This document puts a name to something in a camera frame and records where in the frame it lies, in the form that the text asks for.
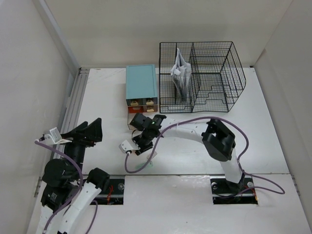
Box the white instruction booklet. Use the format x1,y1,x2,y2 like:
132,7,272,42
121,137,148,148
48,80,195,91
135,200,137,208
171,48,192,102

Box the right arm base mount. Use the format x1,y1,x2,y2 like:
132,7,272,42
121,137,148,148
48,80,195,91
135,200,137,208
210,176,258,205

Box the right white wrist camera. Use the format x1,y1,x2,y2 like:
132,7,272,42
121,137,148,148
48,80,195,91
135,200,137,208
119,139,137,154

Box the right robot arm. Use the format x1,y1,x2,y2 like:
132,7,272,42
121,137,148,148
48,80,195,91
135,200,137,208
130,113,245,192

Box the black wire mesh organizer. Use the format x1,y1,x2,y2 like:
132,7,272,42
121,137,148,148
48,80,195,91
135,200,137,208
158,41,246,114

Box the teal mini drawer cabinet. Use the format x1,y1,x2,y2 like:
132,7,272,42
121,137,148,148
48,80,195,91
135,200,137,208
126,64,158,114

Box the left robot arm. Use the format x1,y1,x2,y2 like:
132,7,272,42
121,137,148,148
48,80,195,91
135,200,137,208
35,118,113,234

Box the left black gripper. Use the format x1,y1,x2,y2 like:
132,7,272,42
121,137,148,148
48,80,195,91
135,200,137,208
59,117,102,178

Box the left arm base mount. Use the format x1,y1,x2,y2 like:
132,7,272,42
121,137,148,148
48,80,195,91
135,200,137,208
94,177,125,205

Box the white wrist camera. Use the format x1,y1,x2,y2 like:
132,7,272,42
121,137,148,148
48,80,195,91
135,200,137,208
37,127,71,145
119,139,137,154

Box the grey white eraser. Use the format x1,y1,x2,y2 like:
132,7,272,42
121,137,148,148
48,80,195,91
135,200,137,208
147,152,157,160

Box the red orange base wires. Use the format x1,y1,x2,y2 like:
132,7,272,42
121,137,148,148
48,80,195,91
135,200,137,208
106,185,115,205

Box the clear drawer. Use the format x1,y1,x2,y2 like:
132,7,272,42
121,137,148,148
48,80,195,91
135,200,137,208
127,107,144,131

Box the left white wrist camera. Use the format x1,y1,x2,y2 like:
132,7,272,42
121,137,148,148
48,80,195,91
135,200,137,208
37,127,71,145

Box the aluminium rail frame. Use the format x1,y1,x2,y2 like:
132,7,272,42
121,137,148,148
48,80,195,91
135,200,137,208
34,67,90,195

